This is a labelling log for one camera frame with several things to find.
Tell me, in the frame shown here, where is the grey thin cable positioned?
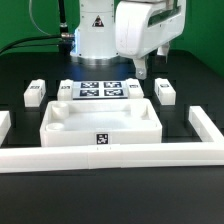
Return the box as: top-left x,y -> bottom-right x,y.
28,0 -> 54,37

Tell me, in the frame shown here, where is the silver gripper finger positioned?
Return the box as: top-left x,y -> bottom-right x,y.
133,57 -> 148,80
157,42 -> 170,63

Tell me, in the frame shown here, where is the white U-shaped fence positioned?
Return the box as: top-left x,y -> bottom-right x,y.
0,106 -> 224,173

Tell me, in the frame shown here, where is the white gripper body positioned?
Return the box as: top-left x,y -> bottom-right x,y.
115,0 -> 186,59

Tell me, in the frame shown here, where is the fiducial marker plate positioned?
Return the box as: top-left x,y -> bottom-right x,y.
73,81 -> 128,99

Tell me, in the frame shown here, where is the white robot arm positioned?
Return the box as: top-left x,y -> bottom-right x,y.
71,0 -> 187,80

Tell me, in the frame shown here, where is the white desk top tray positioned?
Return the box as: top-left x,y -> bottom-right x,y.
40,98 -> 162,147

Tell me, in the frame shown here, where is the black cable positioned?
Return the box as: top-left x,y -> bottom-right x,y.
0,32 -> 76,56

